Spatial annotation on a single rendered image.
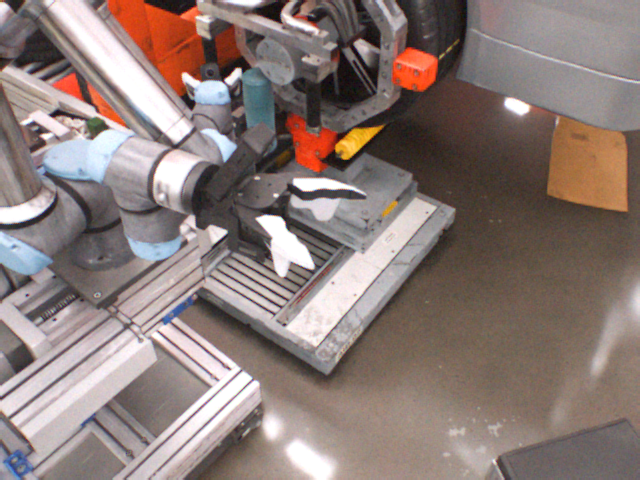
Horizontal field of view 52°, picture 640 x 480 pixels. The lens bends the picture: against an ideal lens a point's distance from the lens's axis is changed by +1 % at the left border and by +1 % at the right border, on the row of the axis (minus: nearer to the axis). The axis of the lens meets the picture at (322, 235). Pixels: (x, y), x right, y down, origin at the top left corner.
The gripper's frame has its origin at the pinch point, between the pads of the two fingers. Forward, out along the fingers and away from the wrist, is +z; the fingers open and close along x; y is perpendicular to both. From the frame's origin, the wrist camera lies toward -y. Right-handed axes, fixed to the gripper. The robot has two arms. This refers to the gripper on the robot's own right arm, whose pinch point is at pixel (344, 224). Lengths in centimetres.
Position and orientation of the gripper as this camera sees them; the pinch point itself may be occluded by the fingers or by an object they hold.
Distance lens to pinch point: 76.2
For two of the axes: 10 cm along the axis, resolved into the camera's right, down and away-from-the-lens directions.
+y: -0.7, 7.7, 6.3
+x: -4.3, 5.5, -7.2
